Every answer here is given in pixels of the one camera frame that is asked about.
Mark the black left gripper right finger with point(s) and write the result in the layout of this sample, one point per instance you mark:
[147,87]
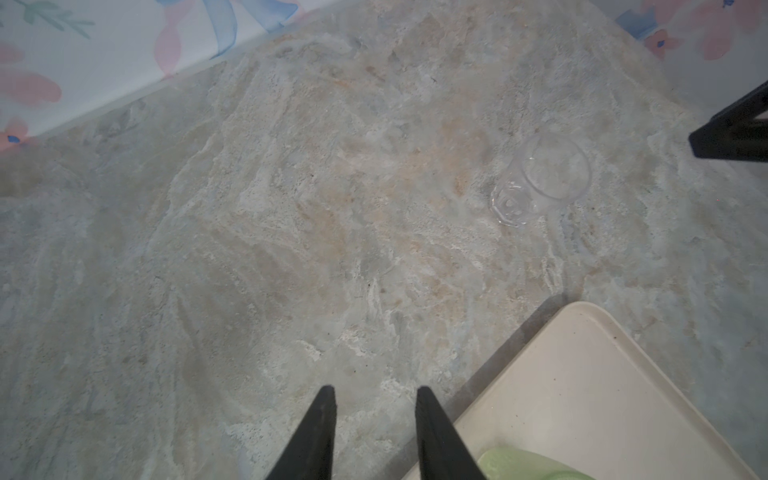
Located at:
[441,452]

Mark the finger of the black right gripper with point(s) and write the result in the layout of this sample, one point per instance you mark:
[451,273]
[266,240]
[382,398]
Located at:
[737,133]

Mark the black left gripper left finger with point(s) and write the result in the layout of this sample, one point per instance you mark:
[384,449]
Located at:
[309,453]

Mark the light green plastic cup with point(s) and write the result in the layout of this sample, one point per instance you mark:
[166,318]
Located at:
[511,463]

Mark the clear plastic cup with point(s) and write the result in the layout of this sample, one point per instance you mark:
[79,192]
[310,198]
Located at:
[547,172]

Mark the beige plastic tray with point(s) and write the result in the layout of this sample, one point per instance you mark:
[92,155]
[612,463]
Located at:
[583,393]

